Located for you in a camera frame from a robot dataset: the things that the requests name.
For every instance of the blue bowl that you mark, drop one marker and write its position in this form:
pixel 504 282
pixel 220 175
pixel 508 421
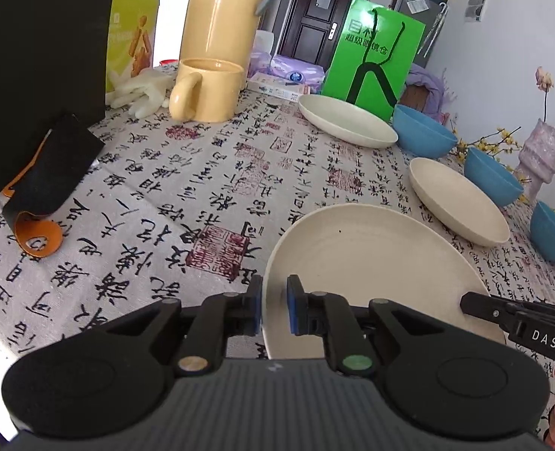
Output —
pixel 421 135
pixel 501 186
pixel 542 233

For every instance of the pink purple vase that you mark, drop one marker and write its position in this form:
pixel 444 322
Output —
pixel 537 159

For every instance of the patterned calligraphy tablecloth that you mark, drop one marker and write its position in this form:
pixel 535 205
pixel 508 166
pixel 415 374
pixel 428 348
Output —
pixel 188 210

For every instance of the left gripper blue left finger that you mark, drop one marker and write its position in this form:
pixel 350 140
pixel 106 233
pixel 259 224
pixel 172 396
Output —
pixel 207 328

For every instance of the black orange tag card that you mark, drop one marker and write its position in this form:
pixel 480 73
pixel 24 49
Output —
pixel 60 163

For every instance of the cream plate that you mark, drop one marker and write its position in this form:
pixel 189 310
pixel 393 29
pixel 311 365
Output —
pixel 347 122
pixel 458 203
pixel 364 252

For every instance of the purple jacket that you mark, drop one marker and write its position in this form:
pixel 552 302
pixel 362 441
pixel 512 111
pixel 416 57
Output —
pixel 439 94

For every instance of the wall picture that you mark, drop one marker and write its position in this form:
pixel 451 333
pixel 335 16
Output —
pixel 475 10

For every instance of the yellow flower sprigs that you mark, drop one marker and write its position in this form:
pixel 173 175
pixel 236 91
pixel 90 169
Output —
pixel 499 144

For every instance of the blue bowl right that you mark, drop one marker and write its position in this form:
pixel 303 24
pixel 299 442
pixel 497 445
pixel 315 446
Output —
pixel 542 233

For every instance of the yellow mug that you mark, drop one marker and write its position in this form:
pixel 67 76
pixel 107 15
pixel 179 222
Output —
pixel 206 90

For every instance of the yellow green box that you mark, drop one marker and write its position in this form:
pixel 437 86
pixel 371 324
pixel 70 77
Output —
pixel 130 43

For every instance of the blue bowl middle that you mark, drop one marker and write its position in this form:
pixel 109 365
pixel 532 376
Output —
pixel 501 186

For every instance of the yellow thermos jug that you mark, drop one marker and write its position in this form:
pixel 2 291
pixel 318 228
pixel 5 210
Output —
pixel 221 29

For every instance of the dark entrance door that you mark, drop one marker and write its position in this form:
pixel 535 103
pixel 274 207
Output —
pixel 312 30

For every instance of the white book box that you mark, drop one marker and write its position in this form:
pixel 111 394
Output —
pixel 277 87

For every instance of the black paper bag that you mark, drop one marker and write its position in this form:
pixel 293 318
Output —
pixel 52 62

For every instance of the white rubber glove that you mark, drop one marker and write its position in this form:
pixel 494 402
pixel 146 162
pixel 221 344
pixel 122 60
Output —
pixel 144 94

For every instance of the purple tissue pack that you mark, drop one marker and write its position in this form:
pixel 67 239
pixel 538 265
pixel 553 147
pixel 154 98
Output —
pixel 297 71

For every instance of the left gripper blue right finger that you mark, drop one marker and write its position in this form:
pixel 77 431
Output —
pixel 341 327

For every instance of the grey refrigerator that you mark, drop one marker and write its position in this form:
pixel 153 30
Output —
pixel 432 14

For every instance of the wooden chair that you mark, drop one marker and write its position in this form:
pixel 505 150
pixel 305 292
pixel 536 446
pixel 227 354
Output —
pixel 415 97

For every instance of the cream plate back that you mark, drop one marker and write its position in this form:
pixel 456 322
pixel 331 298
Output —
pixel 347 122

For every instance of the blue bowl left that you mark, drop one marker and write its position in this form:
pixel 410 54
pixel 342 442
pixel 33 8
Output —
pixel 421 135

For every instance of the green shopping bag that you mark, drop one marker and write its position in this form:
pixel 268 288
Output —
pixel 373 57

